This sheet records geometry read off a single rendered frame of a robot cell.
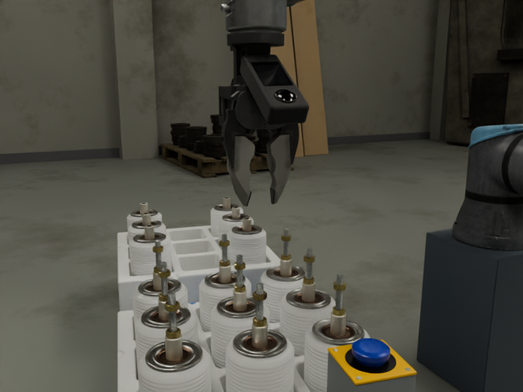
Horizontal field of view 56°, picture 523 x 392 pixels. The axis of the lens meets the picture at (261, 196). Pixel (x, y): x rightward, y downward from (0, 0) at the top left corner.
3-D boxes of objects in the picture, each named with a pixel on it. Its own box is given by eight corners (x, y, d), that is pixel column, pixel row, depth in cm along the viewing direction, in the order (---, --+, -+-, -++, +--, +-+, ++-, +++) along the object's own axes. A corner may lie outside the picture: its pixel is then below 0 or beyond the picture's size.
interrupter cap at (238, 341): (221, 346, 68) (221, 341, 68) (258, 327, 74) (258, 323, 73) (261, 367, 63) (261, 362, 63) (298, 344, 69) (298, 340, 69)
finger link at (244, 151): (236, 198, 68) (244, 131, 66) (250, 208, 62) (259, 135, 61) (214, 197, 67) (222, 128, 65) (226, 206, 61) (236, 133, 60)
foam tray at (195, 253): (246, 275, 159) (245, 222, 155) (285, 333, 122) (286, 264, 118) (121, 289, 148) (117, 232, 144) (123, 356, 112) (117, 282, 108)
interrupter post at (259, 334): (247, 345, 68) (247, 323, 68) (259, 339, 70) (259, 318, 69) (260, 351, 67) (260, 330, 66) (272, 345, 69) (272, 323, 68)
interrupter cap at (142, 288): (166, 278, 93) (166, 274, 92) (190, 289, 87) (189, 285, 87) (130, 288, 88) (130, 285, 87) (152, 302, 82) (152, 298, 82)
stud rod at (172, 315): (170, 348, 64) (167, 295, 63) (170, 344, 65) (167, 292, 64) (177, 348, 64) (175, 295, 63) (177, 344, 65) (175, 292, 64)
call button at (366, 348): (377, 351, 55) (378, 334, 55) (396, 370, 52) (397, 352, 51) (345, 356, 54) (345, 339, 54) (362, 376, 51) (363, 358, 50)
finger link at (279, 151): (280, 191, 70) (272, 127, 67) (297, 201, 64) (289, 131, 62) (260, 196, 69) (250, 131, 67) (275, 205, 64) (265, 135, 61)
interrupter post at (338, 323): (326, 335, 71) (327, 314, 71) (334, 328, 73) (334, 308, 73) (342, 340, 70) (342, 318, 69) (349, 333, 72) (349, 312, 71)
